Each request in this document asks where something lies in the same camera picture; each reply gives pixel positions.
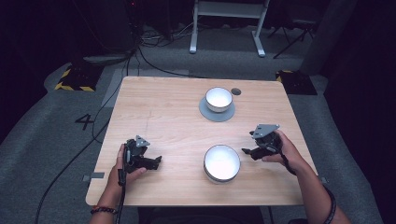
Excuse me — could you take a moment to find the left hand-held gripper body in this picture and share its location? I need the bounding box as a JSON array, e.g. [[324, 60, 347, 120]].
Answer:
[[123, 134, 151, 175]]

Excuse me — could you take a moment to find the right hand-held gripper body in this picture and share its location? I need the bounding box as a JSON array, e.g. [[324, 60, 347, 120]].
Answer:
[[250, 123, 283, 161]]

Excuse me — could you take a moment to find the white bowl with dark rim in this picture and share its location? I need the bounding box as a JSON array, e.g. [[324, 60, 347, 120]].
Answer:
[[205, 86, 233, 114], [203, 144, 242, 184]]

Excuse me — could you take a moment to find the person's right hand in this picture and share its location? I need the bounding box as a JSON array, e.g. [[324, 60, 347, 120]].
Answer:
[[262, 129, 304, 175]]

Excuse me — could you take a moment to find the person's left hand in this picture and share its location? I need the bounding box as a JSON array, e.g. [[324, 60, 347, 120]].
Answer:
[[106, 143, 148, 197]]

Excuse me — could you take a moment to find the grey round coaster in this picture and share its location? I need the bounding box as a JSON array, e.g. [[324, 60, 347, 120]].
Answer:
[[198, 95, 236, 123]]

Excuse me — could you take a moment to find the person's dark clothing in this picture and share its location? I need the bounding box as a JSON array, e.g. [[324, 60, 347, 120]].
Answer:
[[138, 206, 265, 224]]

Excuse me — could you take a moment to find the black wristband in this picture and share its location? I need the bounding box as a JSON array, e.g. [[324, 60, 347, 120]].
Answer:
[[322, 184, 338, 224]]

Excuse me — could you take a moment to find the grey stand base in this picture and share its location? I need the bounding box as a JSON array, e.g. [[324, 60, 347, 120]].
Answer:
[[82, 53, 134, 65]]

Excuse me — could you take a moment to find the black tripod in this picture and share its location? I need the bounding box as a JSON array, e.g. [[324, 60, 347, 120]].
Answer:
[[266, 18, 316, 60]]

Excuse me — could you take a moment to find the grey pillar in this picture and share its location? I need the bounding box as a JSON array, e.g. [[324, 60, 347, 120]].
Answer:
[[299, 0, 359, 77]]

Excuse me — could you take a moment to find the right hand-held gripper black strap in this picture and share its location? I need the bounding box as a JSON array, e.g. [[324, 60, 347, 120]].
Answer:
[[277, 150, 297, 176]]

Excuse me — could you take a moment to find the left hand-held gripper black cable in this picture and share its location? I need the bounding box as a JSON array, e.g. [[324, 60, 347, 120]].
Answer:
[[115, 145, 131, 224]]

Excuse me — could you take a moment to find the long black floor cable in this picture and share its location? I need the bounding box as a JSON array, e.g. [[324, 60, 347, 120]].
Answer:
[[34, 54, 134, 224]]

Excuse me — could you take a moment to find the black yellow striped base plate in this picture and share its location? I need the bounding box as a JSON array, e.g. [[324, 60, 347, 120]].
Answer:
[[54, 63, 105, 93], [275, 69, 318, 96]]

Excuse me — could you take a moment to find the beaded bracelet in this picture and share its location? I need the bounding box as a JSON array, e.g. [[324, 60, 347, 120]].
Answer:
[[90, 204, 120, 216]]

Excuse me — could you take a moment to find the curved black floor cable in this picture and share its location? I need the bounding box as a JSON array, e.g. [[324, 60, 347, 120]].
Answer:
[[136, 45, 206, 79]]

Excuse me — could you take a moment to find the white desk frame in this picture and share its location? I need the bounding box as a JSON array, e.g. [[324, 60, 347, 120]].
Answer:
[[189, 0, 271, 58]]

